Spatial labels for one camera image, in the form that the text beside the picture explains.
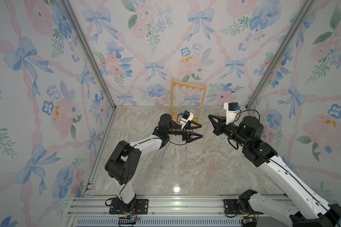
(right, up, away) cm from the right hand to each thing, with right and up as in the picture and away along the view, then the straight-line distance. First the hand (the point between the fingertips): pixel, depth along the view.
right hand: (210, 115), depth 66 cm
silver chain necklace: (-25, -28, +24) cm, 45 cm away
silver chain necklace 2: (-10, -32, +22) cm, 40 cm away
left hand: (-3, -8, +6) cm, 11 cm away
